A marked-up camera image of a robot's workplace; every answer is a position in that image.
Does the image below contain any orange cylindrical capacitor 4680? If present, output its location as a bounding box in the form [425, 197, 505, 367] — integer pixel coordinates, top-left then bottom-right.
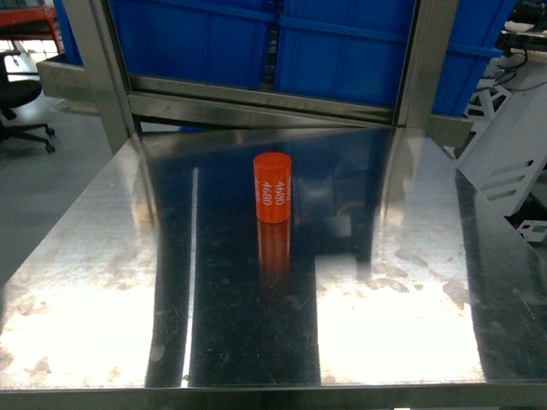
[253, 152, 292, 224]

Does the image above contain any left blue plastic bin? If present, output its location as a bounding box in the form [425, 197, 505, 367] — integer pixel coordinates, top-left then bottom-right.
[52, 0, 279, 91]

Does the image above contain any blue plastic bin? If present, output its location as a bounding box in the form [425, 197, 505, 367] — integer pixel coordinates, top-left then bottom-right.
[274, 1, 515, 116]
[52, 0, 279, 91]

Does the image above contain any right blue plastic bin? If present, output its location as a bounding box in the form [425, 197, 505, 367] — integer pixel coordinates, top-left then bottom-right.
[274, 1, 515, 116]

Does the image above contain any black office chair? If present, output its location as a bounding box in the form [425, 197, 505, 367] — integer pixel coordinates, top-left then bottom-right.
[1, 50, 56, 154]

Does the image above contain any stainless steel rack frame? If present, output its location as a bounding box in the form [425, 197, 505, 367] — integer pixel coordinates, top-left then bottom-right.
[38, 1, 472, 151]

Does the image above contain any white perforated metal bracket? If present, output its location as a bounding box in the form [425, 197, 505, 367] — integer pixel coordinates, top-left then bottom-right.
[456, 52, 546, 222]

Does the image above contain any red metal table frame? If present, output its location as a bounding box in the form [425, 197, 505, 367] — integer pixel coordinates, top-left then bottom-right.
[1, 6, 64, 54]

